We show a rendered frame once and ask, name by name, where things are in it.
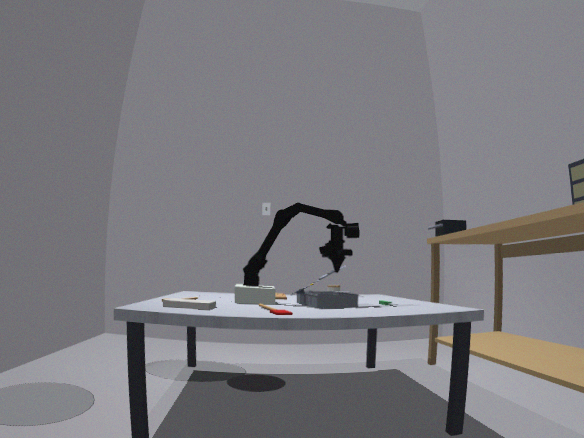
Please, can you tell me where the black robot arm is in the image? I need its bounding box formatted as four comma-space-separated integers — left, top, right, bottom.
243, 202, 359, 287

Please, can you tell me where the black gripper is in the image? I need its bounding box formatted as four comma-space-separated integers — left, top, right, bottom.
322, 238, 353, 272

